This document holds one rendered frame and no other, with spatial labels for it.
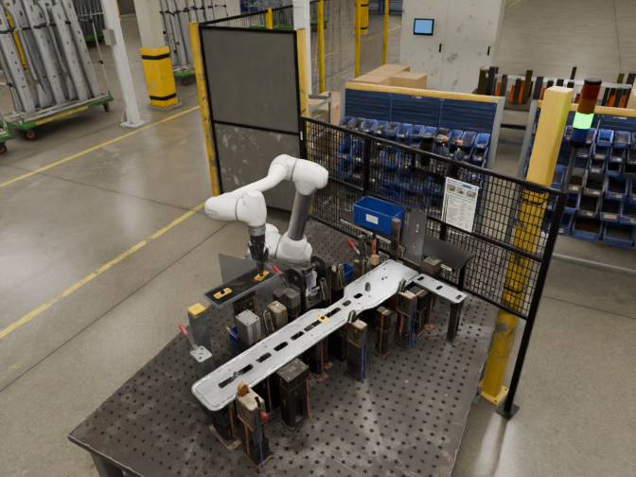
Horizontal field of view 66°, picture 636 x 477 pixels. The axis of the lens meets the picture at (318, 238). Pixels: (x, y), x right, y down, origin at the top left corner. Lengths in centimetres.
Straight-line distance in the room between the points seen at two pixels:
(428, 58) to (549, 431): 699
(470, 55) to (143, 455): 795
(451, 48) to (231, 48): 496
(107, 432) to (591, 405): 290
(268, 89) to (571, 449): 374
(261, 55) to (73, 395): 321
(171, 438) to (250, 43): 355
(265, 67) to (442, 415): 347
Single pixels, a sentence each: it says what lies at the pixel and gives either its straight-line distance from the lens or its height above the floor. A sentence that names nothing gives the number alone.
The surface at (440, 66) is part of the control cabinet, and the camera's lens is 920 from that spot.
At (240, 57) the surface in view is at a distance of 497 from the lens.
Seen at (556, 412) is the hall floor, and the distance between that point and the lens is 365.
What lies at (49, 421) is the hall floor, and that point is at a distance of 377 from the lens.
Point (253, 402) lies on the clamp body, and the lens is 202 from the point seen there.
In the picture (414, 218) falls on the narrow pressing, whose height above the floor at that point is 128.
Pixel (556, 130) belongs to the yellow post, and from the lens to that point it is 260.
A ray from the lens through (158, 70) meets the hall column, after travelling 997.
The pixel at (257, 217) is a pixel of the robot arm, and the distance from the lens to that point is 226.
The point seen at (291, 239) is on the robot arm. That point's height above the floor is 102.
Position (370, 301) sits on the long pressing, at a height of 100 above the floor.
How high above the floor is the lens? 258
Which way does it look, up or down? 31 degrees down
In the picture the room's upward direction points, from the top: 1 degrees counter-clockwise
